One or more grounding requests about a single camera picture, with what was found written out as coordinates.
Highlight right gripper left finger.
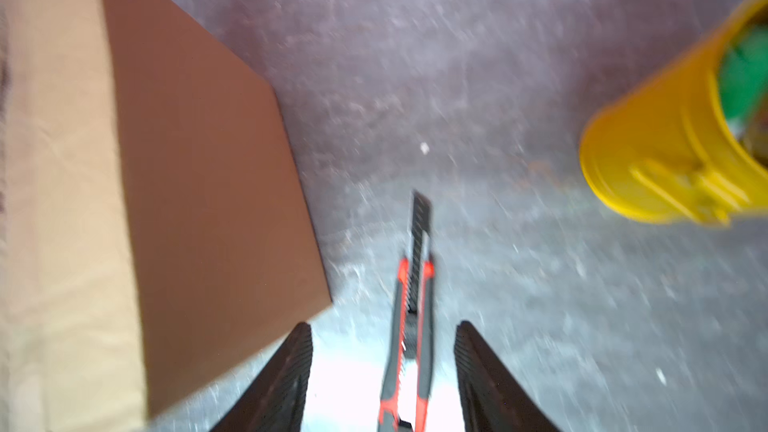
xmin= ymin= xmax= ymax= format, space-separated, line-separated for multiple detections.
xmin=211 ymin=322 xmax=313 ymax=432

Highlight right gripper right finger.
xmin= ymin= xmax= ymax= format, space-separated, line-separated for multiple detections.
xmin=454 ymin=321 xmax=558 ymax=432

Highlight red black utility knife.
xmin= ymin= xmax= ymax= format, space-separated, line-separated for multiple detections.
xmin=377 ymin=191 xmax=435 ymax=431

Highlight brown cardboard express box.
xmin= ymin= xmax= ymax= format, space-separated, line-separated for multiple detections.
xmin=1 ymin=0 xmax=331 ymax=431

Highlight yellow pen cup right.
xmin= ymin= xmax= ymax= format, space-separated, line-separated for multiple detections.
xmin=579 ymin=0 xmax=767 ymax=226

